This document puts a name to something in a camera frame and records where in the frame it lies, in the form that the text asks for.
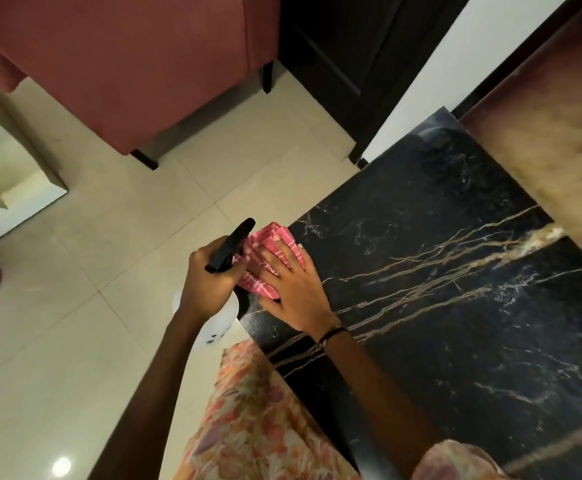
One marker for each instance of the pink checked cleaning cloth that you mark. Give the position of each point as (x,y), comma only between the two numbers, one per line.
(271,233)

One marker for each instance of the dark wooden door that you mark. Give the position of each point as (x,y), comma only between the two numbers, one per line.
(361,54)

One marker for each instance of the person's right forearm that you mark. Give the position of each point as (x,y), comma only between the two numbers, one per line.
(381,399)

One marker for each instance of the person's right thumb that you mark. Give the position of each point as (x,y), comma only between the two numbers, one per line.
(258,287)

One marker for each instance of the floral patterned dress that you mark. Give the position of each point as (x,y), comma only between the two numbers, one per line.
(256,424)

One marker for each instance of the person's left hand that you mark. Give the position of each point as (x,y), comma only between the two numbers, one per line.
(198,289)

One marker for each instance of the white arched shelf unit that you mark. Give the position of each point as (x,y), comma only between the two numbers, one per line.
(5,179)

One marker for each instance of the person's right middle finger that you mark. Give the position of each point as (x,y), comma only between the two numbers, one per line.
(286,253)

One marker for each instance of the person's left fingers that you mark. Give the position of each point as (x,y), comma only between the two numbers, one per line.
(226,277)

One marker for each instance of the person's right hand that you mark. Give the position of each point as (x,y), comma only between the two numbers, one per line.
(296,294)

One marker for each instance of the white spray bottle black trigger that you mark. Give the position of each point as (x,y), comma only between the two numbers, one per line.
(235,240)

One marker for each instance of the person's right little finger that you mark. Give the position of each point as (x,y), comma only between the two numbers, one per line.
(313,270)

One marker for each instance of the red upholstered sofa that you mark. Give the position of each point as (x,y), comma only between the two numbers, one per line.
(120,59)

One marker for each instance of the black wrist band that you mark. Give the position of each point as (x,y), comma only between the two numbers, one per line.
(332,334)

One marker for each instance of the person's left forearm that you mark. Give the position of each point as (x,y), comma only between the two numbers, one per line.
(155,394)

